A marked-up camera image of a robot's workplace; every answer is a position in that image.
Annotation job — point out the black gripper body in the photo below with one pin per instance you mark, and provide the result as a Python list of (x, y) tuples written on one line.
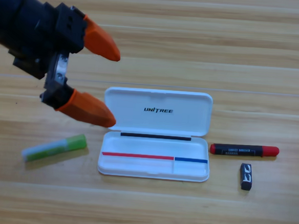
[(29, 26)]

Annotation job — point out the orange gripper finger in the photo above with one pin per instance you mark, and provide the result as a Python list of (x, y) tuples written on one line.
[(90, 109), (100, 42)]

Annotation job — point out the green glue stick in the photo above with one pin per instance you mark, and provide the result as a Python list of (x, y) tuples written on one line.
[(57, 147)]

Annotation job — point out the white Unitree pencil case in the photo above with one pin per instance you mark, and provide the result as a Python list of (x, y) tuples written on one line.
[(154, 148)]

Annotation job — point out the red and black marker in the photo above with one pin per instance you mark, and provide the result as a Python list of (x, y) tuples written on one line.
[(244, 150)]

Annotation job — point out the black eraser with white print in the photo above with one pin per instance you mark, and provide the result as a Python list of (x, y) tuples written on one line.
[(246, 176)]

